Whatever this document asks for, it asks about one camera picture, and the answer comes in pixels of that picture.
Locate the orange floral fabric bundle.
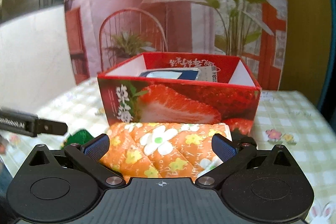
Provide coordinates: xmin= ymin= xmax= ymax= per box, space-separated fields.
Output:
xmin=100 ymin=123 xmax=232 ymax=181

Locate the printed room scene backdrop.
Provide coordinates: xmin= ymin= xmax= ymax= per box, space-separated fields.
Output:
xmin=64 ymin=0 xmax=287 ymax=90

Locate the navy cloth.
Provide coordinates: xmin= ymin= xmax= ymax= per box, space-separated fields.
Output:
xmin=138 ymin=68 xmax=201 ymax=81

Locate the red strawberry cardboard box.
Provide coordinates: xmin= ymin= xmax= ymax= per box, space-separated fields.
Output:
xmin=97 ymin=52 xmax=261 ymax=135

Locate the teal curtain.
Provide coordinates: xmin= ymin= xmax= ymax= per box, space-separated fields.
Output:
xmin=314 ymin=0 xmax=336 ymax=114

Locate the green zongzi plush with tassel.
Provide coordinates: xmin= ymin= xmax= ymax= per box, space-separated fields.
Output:
xmin=60 ymin=129 xmax=94 ymax=149

